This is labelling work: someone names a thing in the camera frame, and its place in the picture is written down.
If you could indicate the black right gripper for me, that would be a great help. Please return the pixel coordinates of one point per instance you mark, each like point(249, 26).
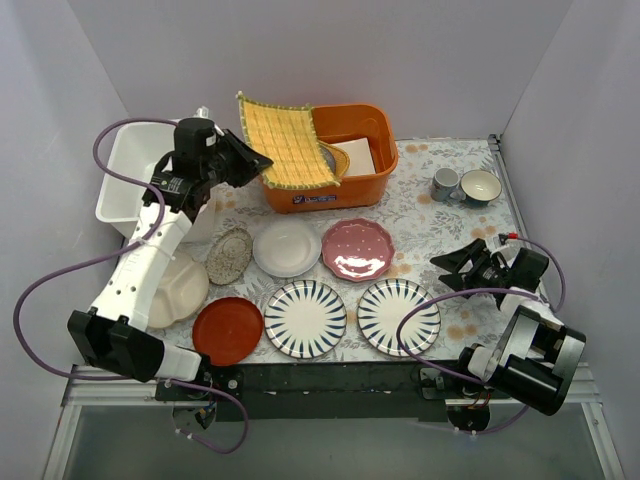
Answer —
point(480, 268)

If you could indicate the white plastic bin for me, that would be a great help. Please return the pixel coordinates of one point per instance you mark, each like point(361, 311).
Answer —
point(137, 148)

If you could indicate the cream divided plate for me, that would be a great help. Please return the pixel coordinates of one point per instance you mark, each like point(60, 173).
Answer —
point(182, 290)

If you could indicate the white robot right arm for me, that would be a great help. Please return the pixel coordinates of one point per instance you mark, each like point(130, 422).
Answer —
point(536, 358)

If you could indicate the speckled oval dish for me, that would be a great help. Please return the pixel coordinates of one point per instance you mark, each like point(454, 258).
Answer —
point(229, 257)

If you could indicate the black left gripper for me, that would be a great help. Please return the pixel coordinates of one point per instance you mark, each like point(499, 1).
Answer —
point(230, 161)

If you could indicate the white square plate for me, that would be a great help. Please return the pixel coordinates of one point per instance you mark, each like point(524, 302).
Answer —
point(360, 157)

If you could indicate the grey rimmed plate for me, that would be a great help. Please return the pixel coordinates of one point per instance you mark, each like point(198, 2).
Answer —
point(329, 159)

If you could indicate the red round plate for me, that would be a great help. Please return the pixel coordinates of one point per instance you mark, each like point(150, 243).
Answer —
point(227, 330)

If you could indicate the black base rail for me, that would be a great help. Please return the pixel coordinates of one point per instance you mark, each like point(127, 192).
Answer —
point(356, 390)

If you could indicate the pink polka dot plate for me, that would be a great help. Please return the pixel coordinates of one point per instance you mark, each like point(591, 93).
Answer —
point(357, 250)

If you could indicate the yellow woven basket plate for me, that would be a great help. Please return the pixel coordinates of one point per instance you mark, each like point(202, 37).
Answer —
point(341, 156)

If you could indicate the white round plate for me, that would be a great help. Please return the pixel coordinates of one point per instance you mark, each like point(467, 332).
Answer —
point(287, 248)

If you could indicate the small patterned mug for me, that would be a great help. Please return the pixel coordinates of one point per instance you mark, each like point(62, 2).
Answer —
point(446, 185)

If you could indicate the green rimmed bowl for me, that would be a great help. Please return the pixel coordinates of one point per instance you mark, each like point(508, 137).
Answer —
point(480, 188)

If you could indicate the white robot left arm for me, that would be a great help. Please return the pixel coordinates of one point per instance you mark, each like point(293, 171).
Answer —
point(112, 334)

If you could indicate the orange plastic bin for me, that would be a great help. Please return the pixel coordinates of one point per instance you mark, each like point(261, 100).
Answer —
point(335, 124)

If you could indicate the blue striped plate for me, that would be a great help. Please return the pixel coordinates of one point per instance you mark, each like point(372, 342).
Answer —
point(382, 308)
point(305, 319)

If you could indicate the floral table mat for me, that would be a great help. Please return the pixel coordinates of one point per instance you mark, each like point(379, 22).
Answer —
point(419, 227)

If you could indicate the yellow bamboo mat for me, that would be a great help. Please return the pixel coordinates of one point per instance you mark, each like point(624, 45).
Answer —
point(287, 136)

